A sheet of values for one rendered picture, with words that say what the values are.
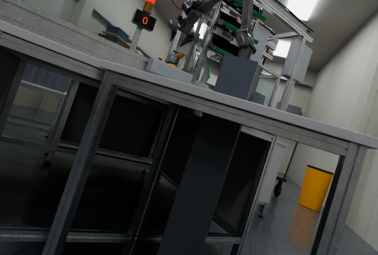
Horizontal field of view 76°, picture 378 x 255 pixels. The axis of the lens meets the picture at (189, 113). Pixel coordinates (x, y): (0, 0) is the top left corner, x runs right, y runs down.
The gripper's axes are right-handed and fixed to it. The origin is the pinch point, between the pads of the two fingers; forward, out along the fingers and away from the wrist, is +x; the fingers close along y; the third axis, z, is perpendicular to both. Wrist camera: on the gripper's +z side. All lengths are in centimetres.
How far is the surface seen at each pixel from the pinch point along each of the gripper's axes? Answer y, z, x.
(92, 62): 42, -41, 9
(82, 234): 24, -82, 63
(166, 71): 11.9, -35.3, 3.3
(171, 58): 1.9, -10.9, 7.6
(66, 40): 52, -32, 11
